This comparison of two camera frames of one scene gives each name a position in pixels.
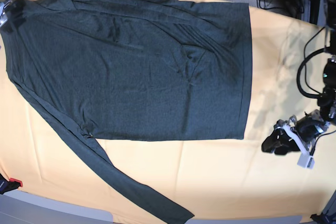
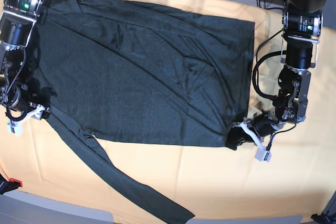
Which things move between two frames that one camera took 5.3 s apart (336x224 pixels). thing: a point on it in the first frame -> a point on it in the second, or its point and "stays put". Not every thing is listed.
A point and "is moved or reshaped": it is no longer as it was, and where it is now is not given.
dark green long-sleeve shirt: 102,67 is moved or reshaped
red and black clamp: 6,185 stays put
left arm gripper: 281,143 -> 259,125
